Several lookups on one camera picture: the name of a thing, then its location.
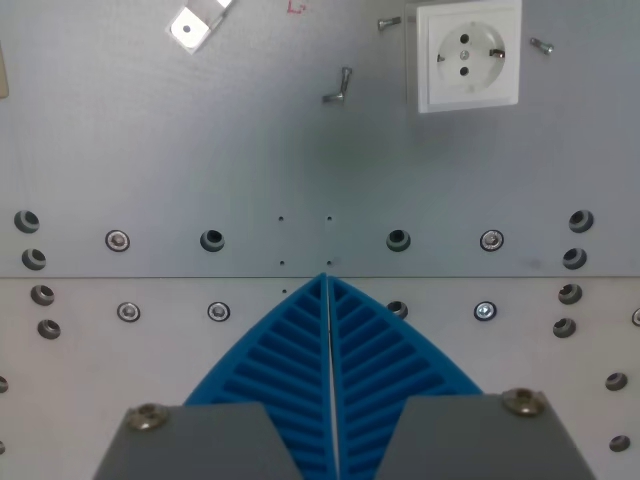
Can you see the white wall power socket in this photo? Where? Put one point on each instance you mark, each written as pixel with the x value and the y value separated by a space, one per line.
pixel 469 54

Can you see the bent metal bracket with hole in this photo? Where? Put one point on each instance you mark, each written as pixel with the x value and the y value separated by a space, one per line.
pixel 192 26

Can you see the loose silver socket-head screw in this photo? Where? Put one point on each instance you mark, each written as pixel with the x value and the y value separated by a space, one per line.
pixel 389 22
pixel 542 46
pixel 346 79
pixel 334 98

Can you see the countersunk plate bolt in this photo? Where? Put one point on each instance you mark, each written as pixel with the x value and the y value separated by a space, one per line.
pixel 491 240
pixel 636 316
pixel 128 312
pixel 218 311
pixel 117 241
pixel 485 311

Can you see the beige plastic part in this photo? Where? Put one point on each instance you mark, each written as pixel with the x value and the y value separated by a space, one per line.
pixel 2 75

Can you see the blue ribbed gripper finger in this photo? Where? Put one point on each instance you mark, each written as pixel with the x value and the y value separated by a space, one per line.
pixel 370 360
pixel 295 360

